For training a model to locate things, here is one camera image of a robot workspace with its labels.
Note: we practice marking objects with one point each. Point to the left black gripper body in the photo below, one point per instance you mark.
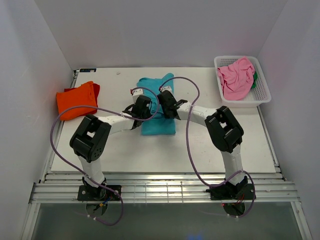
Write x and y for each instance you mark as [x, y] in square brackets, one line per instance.
[146, 114]

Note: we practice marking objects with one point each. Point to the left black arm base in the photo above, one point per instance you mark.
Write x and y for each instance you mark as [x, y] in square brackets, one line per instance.
[89, 193]

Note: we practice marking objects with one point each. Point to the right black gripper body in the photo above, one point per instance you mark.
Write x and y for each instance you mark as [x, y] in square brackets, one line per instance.
[165, 113]

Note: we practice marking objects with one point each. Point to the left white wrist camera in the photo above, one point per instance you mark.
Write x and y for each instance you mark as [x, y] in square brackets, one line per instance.
[135, 93]

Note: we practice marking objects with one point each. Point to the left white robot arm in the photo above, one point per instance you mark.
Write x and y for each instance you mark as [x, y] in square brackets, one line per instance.
[90, 138]

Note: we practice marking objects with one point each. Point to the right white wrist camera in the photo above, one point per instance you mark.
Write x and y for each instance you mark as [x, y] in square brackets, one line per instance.
[166, 88]

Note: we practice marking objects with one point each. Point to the white plastic basket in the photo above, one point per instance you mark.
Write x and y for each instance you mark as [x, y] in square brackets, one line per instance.
[258, 95]

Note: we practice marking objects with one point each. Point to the blue table label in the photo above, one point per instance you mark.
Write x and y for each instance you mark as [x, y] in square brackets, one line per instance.
[87, 70]

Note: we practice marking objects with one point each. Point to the pink t shirt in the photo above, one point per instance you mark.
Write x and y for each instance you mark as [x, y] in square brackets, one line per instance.
[236, 79]

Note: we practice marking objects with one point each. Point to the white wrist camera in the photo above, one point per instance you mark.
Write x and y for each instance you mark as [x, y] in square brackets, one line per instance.
[135, 93]
[166, 88]

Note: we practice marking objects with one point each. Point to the turquoise t shirt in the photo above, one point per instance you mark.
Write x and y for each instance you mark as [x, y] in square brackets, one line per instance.
[158, 125]

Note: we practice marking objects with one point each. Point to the folded orange t shirt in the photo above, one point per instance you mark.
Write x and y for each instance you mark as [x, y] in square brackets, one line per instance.
[75, 102]

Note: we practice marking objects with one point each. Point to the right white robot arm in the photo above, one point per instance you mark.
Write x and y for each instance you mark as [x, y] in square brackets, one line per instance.
[225, 133]

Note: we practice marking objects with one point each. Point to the folded red t shirt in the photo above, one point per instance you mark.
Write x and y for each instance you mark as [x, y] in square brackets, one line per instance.
[96, 91]

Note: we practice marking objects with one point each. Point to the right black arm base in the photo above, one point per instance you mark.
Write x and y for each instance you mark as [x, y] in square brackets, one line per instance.
[229, 192]

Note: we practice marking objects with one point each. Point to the aluminium front rail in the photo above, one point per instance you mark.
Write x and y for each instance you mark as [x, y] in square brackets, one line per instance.
[159, 188]

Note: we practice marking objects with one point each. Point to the green t shirt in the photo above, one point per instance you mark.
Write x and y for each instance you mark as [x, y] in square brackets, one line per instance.
[255, 77]

